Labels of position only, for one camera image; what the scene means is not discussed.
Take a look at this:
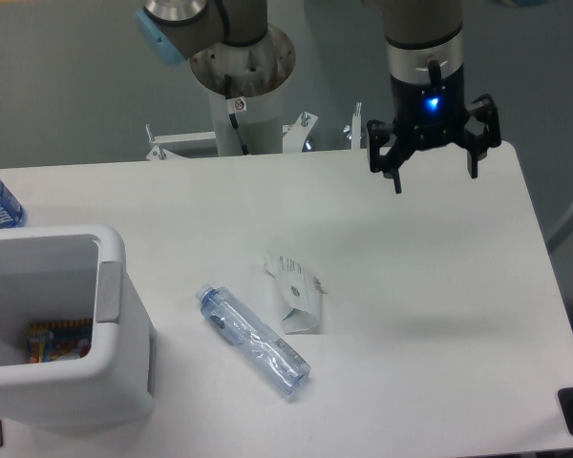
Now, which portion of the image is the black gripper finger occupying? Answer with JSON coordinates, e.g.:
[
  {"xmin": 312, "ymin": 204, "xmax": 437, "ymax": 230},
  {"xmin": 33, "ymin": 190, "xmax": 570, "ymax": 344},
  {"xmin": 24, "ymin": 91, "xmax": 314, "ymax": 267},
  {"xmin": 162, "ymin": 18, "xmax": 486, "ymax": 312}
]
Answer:
[
  {"xmin": 366, "ymin": 119, "xmax": 417, "ymax": 194},
  {"xmin": 451, "ymin": 94, "xmax": 501, "ymax": 179}
]

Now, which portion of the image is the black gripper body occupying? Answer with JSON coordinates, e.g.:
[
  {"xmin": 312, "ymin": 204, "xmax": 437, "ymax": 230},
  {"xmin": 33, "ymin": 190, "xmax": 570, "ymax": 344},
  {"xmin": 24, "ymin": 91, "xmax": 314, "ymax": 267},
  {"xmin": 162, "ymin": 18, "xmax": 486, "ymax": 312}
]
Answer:
[{"xmin": 391, "ymin": 65, "xmax": 469, "ymax": 152}]

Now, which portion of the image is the clear plastic bottle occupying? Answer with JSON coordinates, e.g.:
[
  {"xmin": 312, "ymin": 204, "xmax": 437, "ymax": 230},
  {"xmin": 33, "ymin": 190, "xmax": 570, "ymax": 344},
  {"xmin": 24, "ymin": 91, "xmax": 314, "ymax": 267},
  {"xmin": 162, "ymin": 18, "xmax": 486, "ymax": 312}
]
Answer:
[{"xmin": 196, "ymin": 284, "xmax": 311, "ymax": 397}]

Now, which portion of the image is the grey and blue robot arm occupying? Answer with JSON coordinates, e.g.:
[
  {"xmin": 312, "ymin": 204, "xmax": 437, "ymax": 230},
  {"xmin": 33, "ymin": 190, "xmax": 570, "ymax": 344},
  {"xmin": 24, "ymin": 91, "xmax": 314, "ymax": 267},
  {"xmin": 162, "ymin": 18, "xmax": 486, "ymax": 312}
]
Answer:
[{"xmin": 136, "ymin": 1, "xmax": 501, "ymax": 181}]

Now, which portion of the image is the white trash can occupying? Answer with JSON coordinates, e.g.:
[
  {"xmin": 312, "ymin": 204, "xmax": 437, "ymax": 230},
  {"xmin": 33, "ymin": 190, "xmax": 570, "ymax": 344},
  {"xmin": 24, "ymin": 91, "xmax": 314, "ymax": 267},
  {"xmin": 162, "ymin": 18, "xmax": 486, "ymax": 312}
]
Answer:
[{"xmin": 0, "ymin": 225, "xmax": 156, "ymax": 429}]

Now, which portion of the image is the colourful snack wrapper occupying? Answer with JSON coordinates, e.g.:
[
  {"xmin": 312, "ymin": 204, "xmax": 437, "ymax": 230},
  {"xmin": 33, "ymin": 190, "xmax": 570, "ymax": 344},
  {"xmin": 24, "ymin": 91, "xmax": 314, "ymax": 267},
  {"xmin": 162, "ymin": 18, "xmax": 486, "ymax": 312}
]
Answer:
[{"xmin": 27, "ymin": 319, "xmax": 93, "ymax": 364}]

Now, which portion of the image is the white metal base frame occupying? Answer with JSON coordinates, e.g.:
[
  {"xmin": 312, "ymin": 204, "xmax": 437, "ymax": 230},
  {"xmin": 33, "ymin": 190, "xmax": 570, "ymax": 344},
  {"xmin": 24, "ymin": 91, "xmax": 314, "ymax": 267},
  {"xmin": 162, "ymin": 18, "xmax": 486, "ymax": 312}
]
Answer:
[{"xmin": 144, "ymin": 101, "xmax": 365, "ymax": 162}]

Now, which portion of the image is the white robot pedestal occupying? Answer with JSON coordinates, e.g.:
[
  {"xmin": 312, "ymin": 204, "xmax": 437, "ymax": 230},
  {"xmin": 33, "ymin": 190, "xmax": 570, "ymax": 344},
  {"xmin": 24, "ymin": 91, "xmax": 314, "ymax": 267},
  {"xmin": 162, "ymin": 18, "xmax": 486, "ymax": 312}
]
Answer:
[{"xmin": 190, "ymin": 24, "xmax": 296, "ymax": 130}]

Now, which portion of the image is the black pedestal cable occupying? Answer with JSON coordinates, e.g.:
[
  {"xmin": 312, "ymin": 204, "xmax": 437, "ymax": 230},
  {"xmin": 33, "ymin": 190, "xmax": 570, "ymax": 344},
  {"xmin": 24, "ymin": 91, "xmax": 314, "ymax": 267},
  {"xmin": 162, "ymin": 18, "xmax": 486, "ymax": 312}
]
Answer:
[{"xmin": 223, "ymin": 73, "xmax": 250, "ymax": 156}]

